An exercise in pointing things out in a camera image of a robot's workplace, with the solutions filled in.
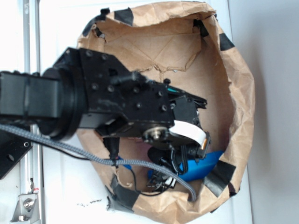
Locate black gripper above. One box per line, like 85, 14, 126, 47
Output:
94, 72, 210, 160

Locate blue plastic bottle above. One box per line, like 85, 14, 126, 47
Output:
148, 148, 223, 182

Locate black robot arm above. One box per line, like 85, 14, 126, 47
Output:
0, 48, 210, 160

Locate brown paper bag bin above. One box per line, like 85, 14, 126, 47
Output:
78, 1, 255, 224

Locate white ribbon cable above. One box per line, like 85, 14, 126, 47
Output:
168, 120, 207, 147

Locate grey braided cable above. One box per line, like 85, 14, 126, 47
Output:
0, 124, 197, 203

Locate thin black wire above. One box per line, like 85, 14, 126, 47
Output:
42, 142, 180, 196

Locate aluminium frame rail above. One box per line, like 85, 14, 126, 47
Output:
18, 0, 46, 224

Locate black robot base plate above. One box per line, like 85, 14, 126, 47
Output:
0, 131, 32, 180

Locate metal corner bracket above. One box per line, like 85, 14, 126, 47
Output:
9, 194, 40, 224

